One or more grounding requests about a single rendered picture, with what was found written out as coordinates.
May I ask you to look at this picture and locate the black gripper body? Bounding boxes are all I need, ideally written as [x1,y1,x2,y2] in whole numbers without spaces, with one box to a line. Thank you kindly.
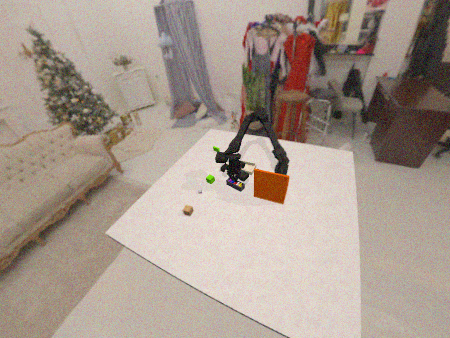
[220,163,249,182]

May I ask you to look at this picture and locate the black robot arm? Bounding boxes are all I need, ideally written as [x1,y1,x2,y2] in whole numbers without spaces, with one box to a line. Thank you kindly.
[215,108,290,175]

